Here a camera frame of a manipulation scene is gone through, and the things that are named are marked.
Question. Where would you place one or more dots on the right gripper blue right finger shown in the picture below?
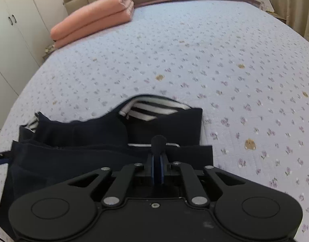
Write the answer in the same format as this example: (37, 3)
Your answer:
(162, 164)

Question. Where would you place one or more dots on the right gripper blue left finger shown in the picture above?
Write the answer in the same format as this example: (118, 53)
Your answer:
(153, 169)

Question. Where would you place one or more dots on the dark navy garment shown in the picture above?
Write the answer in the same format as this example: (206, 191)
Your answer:
(49, 152)

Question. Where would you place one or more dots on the floral quilted bedspread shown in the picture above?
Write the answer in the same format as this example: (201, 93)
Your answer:
(248, 71)

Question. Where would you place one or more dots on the beige bedside table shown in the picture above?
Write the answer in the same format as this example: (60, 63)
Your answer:
(48, 51)

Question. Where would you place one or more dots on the pink folded blanket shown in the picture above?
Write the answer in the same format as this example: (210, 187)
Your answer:
(92, 18)

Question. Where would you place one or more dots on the white wardrobe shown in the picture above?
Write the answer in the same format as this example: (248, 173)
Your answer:
(23, 39)

